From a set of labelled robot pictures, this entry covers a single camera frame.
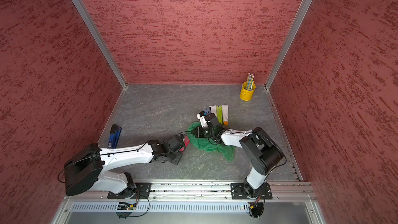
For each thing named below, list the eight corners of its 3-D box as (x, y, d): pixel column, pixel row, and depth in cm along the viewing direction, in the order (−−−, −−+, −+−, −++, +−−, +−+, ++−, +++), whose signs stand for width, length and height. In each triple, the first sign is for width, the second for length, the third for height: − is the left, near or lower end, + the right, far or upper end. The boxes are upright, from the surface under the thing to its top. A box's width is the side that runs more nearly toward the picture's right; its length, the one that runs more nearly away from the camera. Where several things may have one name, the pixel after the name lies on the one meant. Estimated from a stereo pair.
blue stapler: (110, 148, 90) (106, 145, 86) (115, 128, 98) (111, 124, 95) (118, 147, 90) (114, 144, 87) (121, 127, 99) (118, 123, 95)
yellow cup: (238, 99, 114) (241, 89, 106) (240, 90, 120) (243, 80, 112) (251, 102, 113) (255, 92, 104) (252, 93, 119) (256, 83, 110)
